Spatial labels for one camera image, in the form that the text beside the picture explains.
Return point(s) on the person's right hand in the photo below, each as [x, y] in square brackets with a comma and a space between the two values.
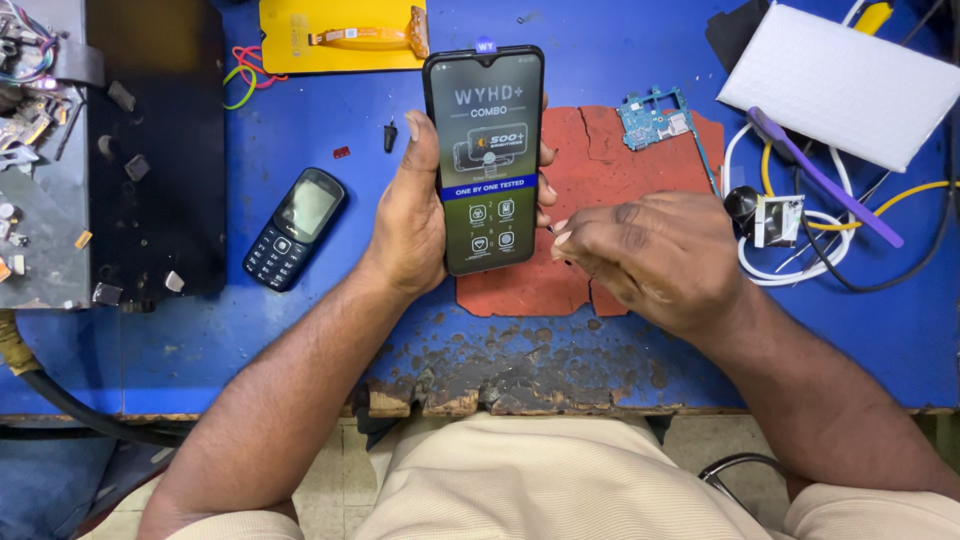
[667, 259]

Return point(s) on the person's left hand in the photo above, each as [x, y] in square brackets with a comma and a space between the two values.
[405, 225]

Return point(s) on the person's right fingers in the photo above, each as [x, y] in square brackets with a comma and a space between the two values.
[592, 236]

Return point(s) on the black smartphone display panel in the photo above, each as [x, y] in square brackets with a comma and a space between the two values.
[487, 150]

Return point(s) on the cracked red rubber mat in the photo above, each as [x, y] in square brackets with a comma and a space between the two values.
[600, 165]

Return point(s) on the blue phone circuit board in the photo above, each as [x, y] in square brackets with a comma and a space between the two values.
[651, 120]

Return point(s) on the black round knob tool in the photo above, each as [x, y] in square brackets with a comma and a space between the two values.
[741, 202]

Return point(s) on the small white box component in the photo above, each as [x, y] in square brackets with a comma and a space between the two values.
[778, 221]

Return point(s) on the small black tip piece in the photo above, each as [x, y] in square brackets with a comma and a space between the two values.
[390, 137]

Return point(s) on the purple plastic pry tool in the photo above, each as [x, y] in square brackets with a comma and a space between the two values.
[825, 180]

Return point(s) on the black flat pouch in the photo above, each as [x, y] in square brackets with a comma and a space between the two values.
[731, 34]

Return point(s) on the person's beige clothing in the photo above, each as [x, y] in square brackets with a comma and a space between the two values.
[562, 487]

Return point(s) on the small red chip piece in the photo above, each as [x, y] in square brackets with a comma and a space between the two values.
[342, 152]

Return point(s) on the white padded envelope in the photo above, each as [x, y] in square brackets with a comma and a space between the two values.
[840, 82]

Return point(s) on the black keypad phone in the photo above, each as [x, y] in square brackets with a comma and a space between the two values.
[294, 229]

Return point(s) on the yellow-backed display with orange flex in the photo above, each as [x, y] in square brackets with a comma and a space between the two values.
[300, 34]

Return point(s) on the red rubber band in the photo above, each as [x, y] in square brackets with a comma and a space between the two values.
[255, 67]

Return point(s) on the green rubber band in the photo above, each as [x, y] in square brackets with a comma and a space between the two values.
[241, 90]

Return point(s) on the small grey metal piece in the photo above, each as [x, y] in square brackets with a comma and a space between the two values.
[136, 167]
[121, 96]
[107, 294]
[174, 282]

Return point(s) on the black work mat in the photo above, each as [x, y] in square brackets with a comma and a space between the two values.
[172, 150]

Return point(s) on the grey metal tray of parts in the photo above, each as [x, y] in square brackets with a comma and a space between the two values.
[37, 187]

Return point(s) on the blue fabric bundle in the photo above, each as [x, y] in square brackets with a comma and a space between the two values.
[52, 487]

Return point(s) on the metal chair frame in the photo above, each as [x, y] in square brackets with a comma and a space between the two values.
[731, 469]

